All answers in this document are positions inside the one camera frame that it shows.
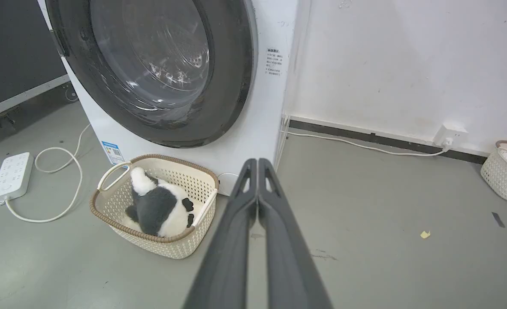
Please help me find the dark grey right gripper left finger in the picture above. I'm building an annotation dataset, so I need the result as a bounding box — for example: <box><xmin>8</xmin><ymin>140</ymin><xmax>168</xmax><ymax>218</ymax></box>
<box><xmin>183</xmin><ymin>158</ymin><xmax>259</xmax><ymax>309</ymax></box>

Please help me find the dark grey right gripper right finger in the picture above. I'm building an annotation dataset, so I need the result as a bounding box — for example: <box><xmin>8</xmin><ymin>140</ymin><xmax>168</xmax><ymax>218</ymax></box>
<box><xmin>258</xmin><ymin>158</ymin><xmax>334</xmax><ymax>309</ymax></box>

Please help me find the white washing machine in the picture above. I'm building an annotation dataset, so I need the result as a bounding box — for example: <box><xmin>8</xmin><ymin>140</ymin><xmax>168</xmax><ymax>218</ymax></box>
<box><xmin>37</xmin><ymin>0</ymin><xmax>312</xmax><ymax>197</ymax></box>

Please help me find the dark washer door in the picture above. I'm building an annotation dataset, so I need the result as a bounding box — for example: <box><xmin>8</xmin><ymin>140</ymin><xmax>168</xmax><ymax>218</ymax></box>
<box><xmin>45</xmin><ymin>0</ymin><xmax>258</xmax><ymax>148</ymax></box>

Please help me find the cream woven laundry basket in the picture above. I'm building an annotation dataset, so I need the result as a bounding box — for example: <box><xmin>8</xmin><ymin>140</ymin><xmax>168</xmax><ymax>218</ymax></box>
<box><xmin>90</xmin><ymin>154</ymin><xmax>220</xmax><ymax>260</ymax></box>

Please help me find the black and white plush panda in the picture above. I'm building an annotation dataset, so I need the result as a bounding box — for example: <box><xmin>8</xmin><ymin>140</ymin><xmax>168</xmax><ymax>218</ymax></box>
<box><xmin>125</xmin><ymin>167</ymin><xmax>195</xmax><ymax>238</ymax></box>

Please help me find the blue energy label sticker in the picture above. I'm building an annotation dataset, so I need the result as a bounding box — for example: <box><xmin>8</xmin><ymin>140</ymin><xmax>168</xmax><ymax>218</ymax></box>
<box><xmin>101</xmin><ymin>141</ymin><xmax>126</xmax><ymax>166</ymax></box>

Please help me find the white power strip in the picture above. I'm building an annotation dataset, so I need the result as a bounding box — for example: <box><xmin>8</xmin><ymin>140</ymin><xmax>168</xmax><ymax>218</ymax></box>
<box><xmin>0</xmin><ymin>152</ymin><xmax>34</xmax><ymax>205</ymax></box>

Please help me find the cream basket with brown rim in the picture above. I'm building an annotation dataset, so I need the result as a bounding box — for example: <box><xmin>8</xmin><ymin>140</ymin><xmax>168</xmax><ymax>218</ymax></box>
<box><xmin>480</xmin><ymin>140</ymin><xmax>507</xmax><ymax>206</ymax></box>

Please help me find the white cable along wall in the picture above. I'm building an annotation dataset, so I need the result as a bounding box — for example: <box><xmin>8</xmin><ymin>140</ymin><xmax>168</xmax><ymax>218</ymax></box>
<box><xmin>286</xmin><ymin>130</ymin><xmax>448</xmax><ymax>157</ymax></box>

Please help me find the white power strip cable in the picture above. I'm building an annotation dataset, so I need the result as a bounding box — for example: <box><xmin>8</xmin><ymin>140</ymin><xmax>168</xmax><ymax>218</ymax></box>
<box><xmin>6</xmin><ymin>124</ymin><xmax>92</xmax><ymax>224</ymax></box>

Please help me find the white wall plug adapter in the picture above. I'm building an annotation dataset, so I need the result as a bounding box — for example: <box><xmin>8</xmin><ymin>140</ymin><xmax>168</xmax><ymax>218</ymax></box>
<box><xmin>433</xmin><ymin>122</ymin><xmax>469</xmax><ymax>148</ymax></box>

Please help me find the dark panel with metal frame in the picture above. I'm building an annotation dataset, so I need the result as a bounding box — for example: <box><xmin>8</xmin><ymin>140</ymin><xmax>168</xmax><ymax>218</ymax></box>
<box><xmin>0</xmin><ymin>0</ymin><xmax>79</xmax><ymax>129</ymax></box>

